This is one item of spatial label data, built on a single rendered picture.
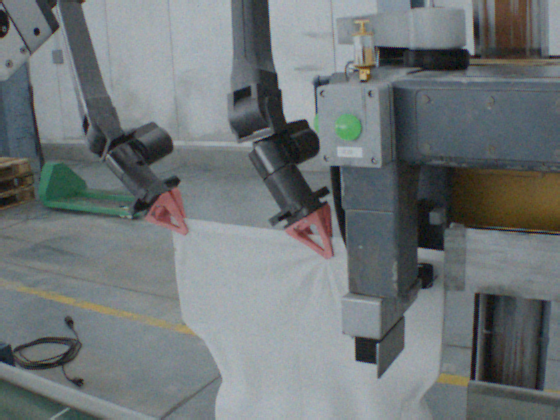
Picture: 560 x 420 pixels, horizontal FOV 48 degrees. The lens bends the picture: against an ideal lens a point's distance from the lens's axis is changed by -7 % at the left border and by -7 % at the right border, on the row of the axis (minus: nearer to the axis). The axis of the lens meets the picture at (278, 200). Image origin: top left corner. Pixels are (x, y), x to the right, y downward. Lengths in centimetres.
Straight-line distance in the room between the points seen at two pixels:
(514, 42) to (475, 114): 50
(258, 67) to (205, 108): 636
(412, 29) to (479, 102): 18
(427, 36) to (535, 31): 39
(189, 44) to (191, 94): 56
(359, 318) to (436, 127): 26
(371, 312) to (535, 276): 25
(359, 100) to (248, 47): 36
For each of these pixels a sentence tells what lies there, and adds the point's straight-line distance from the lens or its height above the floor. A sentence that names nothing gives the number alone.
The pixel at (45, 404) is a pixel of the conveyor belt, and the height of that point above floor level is 38.
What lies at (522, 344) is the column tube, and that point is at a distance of 137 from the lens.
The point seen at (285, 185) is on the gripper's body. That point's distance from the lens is 102.
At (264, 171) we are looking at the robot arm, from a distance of 103.
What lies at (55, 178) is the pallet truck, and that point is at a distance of 637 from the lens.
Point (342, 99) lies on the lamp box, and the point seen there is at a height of 132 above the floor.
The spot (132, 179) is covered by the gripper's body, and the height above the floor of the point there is 116.
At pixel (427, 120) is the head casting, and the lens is 76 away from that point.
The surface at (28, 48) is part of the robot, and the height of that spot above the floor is 140.
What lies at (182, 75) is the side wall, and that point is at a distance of 754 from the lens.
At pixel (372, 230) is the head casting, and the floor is 115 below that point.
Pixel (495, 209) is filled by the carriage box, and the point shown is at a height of 111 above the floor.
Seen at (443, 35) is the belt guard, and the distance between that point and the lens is 87.
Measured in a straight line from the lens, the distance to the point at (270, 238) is 109.
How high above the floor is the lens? 139
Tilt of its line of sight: 14 degrees down
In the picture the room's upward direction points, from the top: 4 degrees counter-clockwise
